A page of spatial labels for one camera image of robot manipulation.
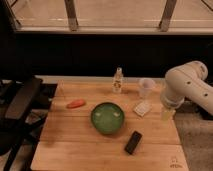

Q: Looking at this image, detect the black eraser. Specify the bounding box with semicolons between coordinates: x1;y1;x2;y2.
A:
124;131;142;155

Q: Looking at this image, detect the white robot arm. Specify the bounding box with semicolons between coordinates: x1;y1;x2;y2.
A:
160;61;213;116

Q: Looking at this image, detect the translucent plastic cup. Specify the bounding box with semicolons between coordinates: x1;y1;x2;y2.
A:
138;78;156;99

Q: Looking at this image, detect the clear spray bottle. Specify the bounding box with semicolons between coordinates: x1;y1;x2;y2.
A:
113;67;123;93

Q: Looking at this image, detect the green bowl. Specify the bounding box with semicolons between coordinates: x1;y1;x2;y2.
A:
91;102;125;135

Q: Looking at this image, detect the orange carrot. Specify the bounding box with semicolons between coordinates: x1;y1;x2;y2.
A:
66;99;86;109

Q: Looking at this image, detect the black office chair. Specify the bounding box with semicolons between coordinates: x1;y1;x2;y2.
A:
0;77;56;171

